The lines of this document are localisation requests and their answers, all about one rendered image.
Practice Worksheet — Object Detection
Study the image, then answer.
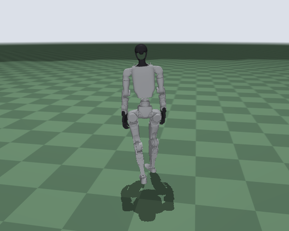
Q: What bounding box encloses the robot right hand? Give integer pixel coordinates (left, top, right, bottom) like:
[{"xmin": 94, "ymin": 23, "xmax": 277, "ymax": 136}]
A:
[{"xmin": 160, "ymin": 107, "xmax": 166, "ymax": 125}]

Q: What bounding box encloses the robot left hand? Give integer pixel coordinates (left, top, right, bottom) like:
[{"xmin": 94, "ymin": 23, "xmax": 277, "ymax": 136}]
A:
[{"xmin": 121, "ymin": 111, "xmax": 129, "ymax": 129}]

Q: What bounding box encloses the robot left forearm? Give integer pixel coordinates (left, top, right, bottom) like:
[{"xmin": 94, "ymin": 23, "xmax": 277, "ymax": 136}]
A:
[{"xmin": 121, "ymin": 90, "xmax": 129, "ymax": 115}]

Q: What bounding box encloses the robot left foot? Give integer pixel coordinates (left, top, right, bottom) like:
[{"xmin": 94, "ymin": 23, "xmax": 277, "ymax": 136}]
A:
[{"xmin": 139, "ymin": 174, "xmax": 147, "ymax": 184}]

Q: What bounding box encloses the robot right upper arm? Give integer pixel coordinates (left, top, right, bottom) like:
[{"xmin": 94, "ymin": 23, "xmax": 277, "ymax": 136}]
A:
[{"xmin": 153, "ymin": 66, "xmax": 164, "ymax": 94}]

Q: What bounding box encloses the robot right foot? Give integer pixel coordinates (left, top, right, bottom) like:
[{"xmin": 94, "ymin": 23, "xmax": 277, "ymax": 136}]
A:
[{"xmin": 144, "ymin": 164, "xmax": 156, "ymax": 173}]

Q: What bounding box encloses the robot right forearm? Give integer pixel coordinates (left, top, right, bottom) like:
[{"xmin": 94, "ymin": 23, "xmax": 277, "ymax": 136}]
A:
[{"xmin": 158, "ymin": 88, "xmax": 167, "ymax": 111}]

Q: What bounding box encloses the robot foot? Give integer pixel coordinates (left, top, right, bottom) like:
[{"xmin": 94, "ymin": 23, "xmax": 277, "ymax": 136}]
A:
[
  {"xmin": 144, "ymin": 164, "xmax": 156, "ymax": 173},
  {"xmin": 139, "ymin": 174, "xmax": 147, "ymax": 184}
]

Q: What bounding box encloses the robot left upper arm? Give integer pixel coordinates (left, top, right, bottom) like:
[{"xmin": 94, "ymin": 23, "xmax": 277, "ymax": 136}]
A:
[{"xmin": 122, "ymin": 68, "xmax": 132, "ymax": 97}]

